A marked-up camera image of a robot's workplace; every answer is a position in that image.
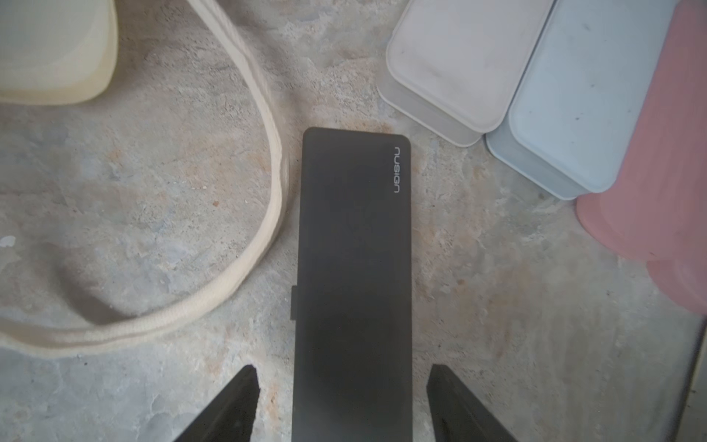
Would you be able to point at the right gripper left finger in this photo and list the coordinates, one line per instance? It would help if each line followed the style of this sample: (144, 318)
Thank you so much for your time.
(231, 415)

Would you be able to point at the pink translucent pencil case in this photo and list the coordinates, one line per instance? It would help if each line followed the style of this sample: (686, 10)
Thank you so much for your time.
(682, 280)

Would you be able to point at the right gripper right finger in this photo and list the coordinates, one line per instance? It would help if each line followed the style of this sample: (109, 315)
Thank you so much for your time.
(457, 414)

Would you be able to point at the floral canvas tote bag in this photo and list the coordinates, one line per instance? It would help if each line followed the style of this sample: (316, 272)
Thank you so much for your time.
(136, 213)

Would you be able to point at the pale mint pencil case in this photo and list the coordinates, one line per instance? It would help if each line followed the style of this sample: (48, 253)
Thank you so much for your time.
(572, 118)

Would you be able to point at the white glossy tin pencil case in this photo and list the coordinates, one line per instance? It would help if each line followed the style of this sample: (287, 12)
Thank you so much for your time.
(454, 66)

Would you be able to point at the dark grey pencil case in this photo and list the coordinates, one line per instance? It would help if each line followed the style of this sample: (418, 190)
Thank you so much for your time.
(352, 302)

